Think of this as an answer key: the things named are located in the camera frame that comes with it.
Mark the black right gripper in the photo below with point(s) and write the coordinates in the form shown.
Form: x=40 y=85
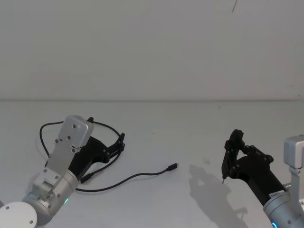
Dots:
x=256 y=173

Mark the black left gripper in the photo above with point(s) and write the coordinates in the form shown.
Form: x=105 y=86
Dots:
x=88 y=154

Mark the white table cloth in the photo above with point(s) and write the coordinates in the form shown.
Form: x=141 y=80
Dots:
x=152 y=133

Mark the plain pale wall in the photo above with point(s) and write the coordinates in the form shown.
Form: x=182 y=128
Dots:
x=142 y=47

